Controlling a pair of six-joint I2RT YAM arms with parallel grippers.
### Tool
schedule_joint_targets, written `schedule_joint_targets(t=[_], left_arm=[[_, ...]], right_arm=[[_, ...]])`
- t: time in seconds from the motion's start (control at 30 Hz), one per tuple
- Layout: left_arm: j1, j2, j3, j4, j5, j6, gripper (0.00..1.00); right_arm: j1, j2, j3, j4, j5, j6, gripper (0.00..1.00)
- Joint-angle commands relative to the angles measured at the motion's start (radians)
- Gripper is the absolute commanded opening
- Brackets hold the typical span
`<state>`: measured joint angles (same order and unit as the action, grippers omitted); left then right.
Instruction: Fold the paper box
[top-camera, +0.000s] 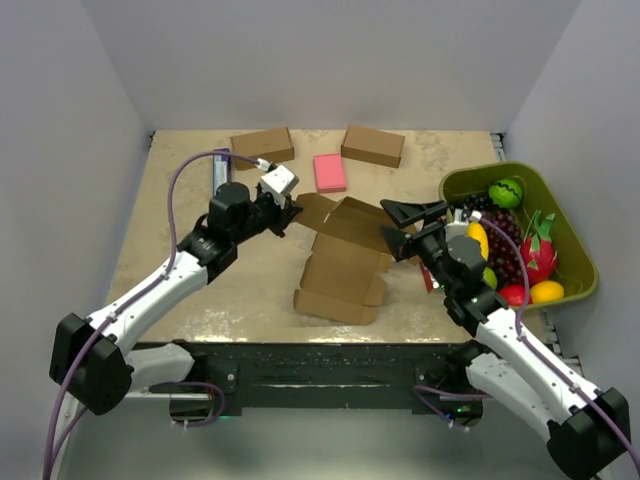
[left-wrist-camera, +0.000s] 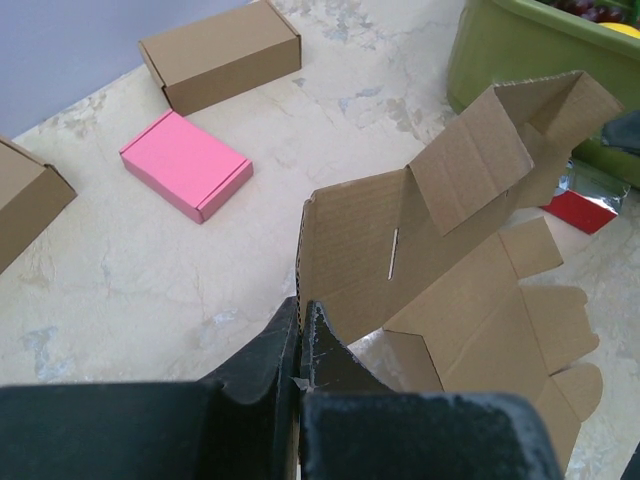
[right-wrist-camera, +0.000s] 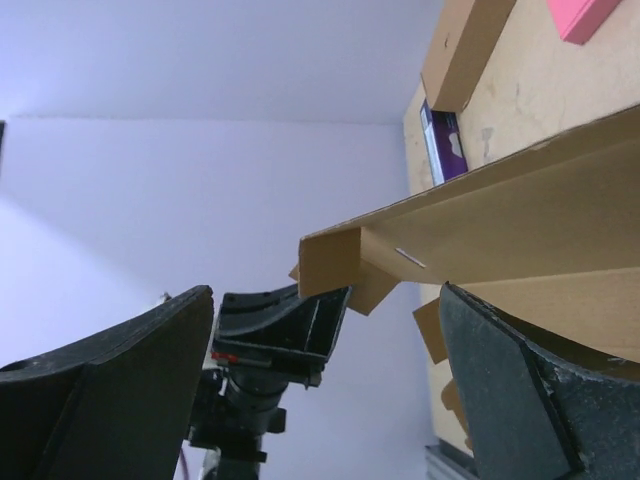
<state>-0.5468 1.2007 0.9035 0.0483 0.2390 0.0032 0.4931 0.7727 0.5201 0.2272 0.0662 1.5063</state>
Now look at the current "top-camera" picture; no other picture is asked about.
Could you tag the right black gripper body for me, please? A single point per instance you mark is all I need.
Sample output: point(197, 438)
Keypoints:
point(427, 244)

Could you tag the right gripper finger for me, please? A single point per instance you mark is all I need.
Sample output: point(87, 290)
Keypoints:
point(404, 214)
point(403, 246)

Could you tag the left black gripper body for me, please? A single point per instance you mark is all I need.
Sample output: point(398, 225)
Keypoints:
point(263, 214)

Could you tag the brown cardboard box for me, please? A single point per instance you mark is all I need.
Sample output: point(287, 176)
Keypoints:
point(350, 273)

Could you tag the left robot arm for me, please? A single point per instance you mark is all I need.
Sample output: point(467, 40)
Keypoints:
point(89, 354)

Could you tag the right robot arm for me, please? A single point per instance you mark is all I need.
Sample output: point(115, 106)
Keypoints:
point(583, 427)

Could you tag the purple toothpaste box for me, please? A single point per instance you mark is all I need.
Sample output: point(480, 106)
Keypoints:
point(221, 169)

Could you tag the left folded cardboard box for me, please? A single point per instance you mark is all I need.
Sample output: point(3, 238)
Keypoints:
point(274, 145)

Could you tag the folded cardboard box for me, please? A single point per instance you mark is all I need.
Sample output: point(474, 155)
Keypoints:
point(373, 146)
point(274, 145)

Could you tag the right folded cardboard box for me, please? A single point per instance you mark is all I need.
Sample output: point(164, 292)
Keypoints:
point(373, 146)

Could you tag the red silver snack packet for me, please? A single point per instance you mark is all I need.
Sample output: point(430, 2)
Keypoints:
point(429, 280)

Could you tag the yellow toy lemon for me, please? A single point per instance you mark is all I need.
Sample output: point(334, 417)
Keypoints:
point(477, 232)

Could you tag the pink sticky note pad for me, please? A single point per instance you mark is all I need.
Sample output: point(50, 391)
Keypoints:
point(329, 173)

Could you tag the black grape bunch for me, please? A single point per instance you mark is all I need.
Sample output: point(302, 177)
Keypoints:
point(475, 202)

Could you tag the green toy lime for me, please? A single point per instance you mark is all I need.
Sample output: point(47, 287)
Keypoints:
point(490, 278)

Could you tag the dark red grape bunch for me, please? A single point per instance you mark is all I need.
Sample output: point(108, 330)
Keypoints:
point(503, 260)

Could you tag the green toy melon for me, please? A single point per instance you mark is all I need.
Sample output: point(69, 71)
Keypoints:
point(506, 193)

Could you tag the red toy apple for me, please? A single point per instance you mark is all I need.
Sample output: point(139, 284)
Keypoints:
point(515, 295)

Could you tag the pink dragon fruit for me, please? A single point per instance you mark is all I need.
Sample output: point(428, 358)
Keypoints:
point(537, 249)

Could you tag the orange yellow mango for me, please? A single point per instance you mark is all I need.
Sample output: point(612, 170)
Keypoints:
point(546, 291)

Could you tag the olive green plastic bin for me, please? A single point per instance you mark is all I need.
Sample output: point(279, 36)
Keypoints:
point(574, 269)

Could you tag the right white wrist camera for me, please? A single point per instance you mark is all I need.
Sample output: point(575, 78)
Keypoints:
point(461, 220)

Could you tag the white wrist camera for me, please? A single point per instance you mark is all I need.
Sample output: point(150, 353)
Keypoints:
point(461, 220)
point(279, 179)

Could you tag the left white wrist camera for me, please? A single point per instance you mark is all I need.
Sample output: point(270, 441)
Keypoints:
point(279, 179)

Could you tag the black base frame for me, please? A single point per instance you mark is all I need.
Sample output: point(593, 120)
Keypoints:
point(419, 377)

